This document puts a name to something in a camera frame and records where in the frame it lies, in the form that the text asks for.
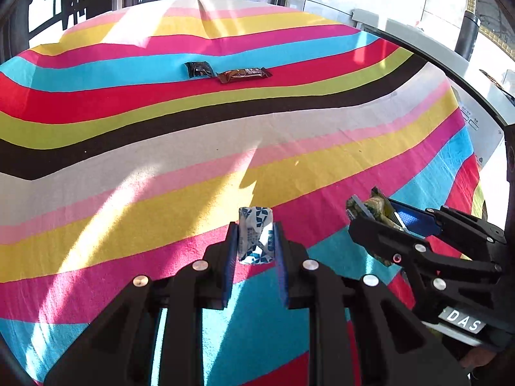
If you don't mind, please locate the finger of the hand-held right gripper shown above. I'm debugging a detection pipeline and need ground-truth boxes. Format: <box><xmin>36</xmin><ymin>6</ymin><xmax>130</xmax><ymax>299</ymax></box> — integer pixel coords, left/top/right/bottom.
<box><xmin>348</xmin><ymin>213</ymin><xmax>501</xmax><ymax>276</ymax></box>
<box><xmin>388</xmin><ymin>199</ymin><xmax>505</xmax><ymax>246</ymax></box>

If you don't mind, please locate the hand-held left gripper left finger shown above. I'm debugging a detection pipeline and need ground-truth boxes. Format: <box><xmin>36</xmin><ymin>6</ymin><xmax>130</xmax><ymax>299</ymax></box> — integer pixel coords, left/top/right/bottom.
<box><xmin>43</xmin><ymin>221</ymin><xmax>240</xmax><ymax>386</ymax></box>

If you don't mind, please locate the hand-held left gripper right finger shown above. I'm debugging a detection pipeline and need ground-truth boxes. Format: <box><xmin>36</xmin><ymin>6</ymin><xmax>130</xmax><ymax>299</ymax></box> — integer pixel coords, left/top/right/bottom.
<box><xmin>271</xmin><ymin>221</ymin><xmax>471</xmax><ymax>386</ymax></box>

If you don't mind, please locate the green patterned snack packet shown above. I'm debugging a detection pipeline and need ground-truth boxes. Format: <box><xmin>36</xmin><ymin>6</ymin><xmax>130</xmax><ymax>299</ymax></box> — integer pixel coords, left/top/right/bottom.
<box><xmin>346</xmin><ymin>187</ymin><xmax>407</xmax><ymax>268</ymax></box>

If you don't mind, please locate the white blue-patterned snack packet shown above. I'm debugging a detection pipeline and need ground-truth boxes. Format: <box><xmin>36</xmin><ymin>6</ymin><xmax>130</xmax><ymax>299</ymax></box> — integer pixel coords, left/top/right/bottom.
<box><xmin>237</xmin><ymin>206</ymin><xmax>276</xmax><ymax>266</ymax></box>

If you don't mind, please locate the striped colourful cloth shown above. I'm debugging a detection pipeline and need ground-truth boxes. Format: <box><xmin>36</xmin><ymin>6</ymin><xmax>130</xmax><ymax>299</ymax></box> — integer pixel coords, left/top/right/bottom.
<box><xmin>0</xmin><ymin>0</ymin><xmax>489</xmax><ymax>386</ymax></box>

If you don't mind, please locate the black bottle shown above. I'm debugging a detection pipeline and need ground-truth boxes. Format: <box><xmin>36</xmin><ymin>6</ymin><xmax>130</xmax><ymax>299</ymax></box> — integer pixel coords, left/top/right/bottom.
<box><xmin>455</xmin><ymin>11</ymin><xmax>480</xmax><ymax>60</ymax></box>

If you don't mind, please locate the brown snack bar light print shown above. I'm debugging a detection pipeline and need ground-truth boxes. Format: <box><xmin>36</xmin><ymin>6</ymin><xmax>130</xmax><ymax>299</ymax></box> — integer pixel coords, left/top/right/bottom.
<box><xmin>216</xmin><ymin>67</ymin><xmax>273</xmax><ymax>85</ymax></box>

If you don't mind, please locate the small dark snack packet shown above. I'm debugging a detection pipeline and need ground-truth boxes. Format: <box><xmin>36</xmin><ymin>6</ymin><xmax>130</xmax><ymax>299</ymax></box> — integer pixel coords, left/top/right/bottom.
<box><xmin>184</xmin><ymin>61</ymin><xmax>212</xmax><ymax>78</ymax></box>

